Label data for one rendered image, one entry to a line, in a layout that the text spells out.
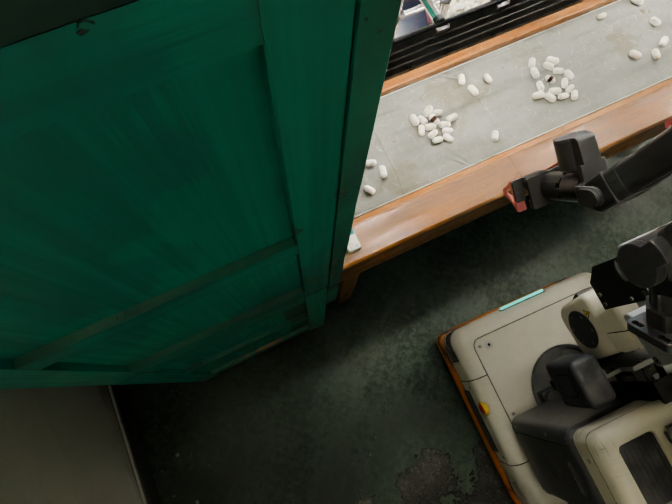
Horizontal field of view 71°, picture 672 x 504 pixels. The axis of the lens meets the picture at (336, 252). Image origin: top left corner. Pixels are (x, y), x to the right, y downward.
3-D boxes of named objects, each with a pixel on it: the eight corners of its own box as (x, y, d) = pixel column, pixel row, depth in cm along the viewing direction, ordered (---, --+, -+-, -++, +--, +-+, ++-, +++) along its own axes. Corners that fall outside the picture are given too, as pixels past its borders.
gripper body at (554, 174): (521, 178, 94) (544, 179, 87) (564, 161, 96) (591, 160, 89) (529, 209, 96) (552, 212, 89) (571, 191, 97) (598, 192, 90)
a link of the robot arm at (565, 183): (584, 208, 84) (611, 197, 84) (576, 171, 82) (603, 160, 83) (558, 205, 90) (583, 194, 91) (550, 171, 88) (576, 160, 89)
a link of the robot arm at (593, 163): (599, 209, 77) (642, 190, 79) (584, 142, 75) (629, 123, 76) (551, 204, 89) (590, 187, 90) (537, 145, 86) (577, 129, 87)
